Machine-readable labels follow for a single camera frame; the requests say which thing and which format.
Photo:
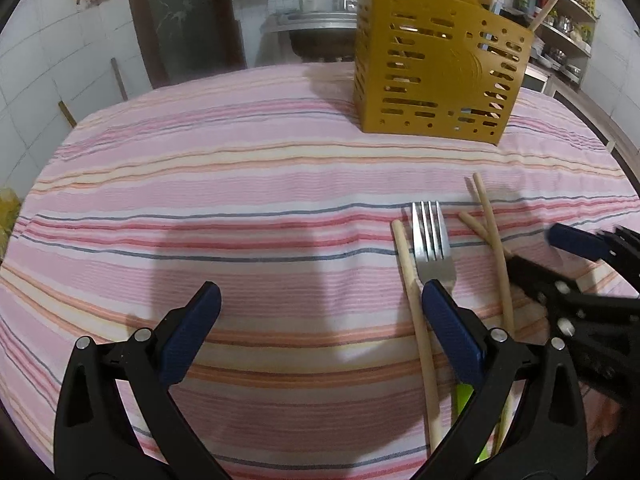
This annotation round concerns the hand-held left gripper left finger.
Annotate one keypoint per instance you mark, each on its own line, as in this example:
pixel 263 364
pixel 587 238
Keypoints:
pixel 190 335

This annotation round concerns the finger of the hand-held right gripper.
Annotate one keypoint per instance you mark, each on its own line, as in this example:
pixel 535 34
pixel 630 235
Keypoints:
pixel 575 242
pixel 540 275

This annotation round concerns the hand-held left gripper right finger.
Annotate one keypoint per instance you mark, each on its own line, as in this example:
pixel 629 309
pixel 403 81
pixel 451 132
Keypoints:
pixel 452 330

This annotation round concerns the wooden chopstick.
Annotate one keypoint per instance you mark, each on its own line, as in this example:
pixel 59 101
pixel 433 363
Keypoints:
pixel 504 297
pixel 415 310
pixel 472 223
pixel 550 2

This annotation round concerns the yellow slotted utensil holder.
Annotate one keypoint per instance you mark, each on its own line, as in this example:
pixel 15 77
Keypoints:
pixel 430 85

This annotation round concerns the pink striped tablecloth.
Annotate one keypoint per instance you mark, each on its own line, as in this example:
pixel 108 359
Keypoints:
pixel 250 185

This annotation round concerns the stack of bowls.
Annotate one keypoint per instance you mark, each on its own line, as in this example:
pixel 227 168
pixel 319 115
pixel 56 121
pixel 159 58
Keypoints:
pixel 555 57

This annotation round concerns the yellow plastic bag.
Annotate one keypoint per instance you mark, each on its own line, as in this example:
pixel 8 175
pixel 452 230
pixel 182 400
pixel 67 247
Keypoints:
pixel 7 220

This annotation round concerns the wooden stick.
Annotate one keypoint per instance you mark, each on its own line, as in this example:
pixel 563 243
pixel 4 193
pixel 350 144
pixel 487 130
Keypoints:
pixel 66 114
pixel 119 80

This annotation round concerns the brown frosted glass door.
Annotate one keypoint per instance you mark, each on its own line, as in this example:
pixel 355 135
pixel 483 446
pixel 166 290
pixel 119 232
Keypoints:
pixel 190 20

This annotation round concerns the steel sink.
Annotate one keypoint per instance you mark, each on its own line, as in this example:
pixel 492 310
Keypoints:
pixel 310 32

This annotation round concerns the corner wall shelf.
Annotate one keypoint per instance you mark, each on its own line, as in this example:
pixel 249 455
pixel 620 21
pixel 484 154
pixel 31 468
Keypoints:
pixel 570 35

